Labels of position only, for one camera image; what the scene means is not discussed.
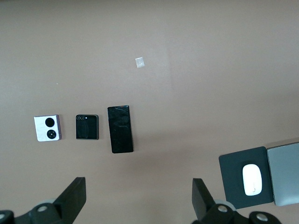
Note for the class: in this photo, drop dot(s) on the black mouse pad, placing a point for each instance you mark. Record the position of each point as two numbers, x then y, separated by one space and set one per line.
231 182

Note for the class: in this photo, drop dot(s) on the white lilac flip phone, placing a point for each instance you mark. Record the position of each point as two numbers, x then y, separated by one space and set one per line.
43 135

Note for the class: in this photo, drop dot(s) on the silver closed laptop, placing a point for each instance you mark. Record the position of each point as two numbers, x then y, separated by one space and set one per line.
285 175

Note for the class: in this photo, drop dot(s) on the long black smartphone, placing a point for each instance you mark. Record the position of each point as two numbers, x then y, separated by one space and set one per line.
120 129

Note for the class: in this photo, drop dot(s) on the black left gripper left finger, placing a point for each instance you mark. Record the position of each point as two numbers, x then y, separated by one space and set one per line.
70 198

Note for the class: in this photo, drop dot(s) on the white computer mouse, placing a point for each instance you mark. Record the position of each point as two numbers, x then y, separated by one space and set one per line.
251 179

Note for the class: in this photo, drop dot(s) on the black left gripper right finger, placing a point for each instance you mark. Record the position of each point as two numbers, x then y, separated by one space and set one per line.
203 198

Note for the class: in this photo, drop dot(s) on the small clear tape patch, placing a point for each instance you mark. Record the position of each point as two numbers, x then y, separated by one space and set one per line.
139 62

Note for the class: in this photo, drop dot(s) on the black flip phone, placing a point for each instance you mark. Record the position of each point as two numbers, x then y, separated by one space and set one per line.
87 128

